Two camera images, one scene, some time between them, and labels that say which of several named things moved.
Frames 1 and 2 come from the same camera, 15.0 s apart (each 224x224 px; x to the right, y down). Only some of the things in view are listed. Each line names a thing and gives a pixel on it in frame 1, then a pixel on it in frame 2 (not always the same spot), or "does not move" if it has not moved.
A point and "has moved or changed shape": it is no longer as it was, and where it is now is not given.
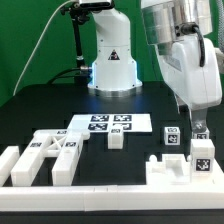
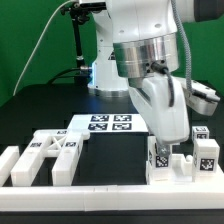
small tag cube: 202,160 has moved or changed shape
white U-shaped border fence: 133,197 does not move
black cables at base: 81,75 does not move
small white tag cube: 115,138 to 159,168
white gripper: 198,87 to 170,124
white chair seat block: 173,169 does not move
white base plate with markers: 102,123 does not move
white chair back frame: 62,144 does not move
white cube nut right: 200,135 does not move
